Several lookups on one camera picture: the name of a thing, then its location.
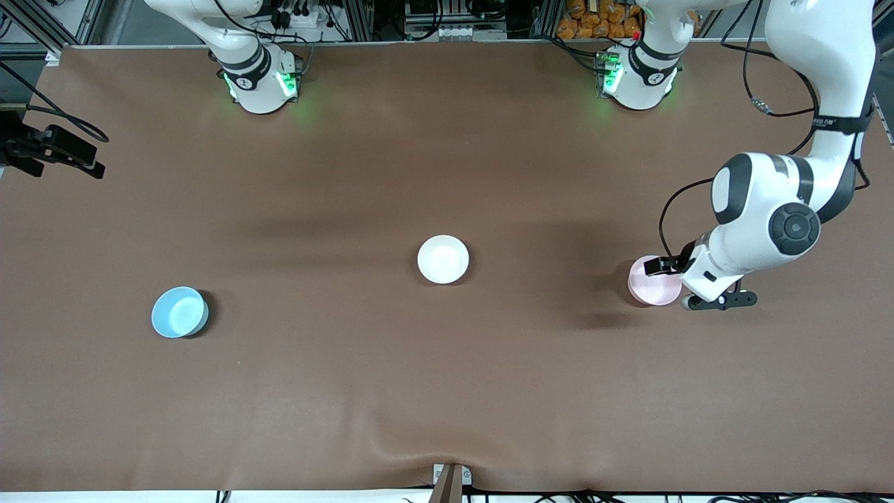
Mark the white power strip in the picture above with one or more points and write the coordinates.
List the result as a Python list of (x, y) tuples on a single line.
[(307, 19)]

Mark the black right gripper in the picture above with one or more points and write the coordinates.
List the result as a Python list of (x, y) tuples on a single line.
[(15, 147)]

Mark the white bowl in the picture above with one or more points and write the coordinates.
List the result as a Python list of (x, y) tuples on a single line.
[(443, 259)]

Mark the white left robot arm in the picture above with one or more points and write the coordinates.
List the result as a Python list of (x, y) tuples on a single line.
[(817, 42)]

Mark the aluminium frame profile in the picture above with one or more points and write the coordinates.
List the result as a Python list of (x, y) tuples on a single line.
[(35, 28)]

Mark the pink bowl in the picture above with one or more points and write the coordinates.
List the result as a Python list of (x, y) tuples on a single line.
[(649, 288)]

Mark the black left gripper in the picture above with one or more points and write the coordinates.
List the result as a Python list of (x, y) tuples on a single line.
[(679, 263)]

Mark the orange packaged snacks pile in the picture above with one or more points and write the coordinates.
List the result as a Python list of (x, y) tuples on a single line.
[(594, 24)]

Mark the aluminium frame post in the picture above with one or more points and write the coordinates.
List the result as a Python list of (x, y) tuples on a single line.
[(357, 21), (545, 19)]

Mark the brown table cloth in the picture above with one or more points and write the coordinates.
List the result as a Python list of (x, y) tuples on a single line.
[(447, 384)]

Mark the black electronics box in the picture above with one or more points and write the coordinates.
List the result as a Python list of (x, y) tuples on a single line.
[(426, 10)]

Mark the dark aluminium post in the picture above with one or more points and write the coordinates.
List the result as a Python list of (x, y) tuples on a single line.
[(447, 489)]

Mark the blue bowl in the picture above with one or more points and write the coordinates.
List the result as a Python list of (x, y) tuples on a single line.
[(179, 312)]

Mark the grey metal bracket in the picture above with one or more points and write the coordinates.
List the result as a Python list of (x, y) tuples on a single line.
[(466, 475)]

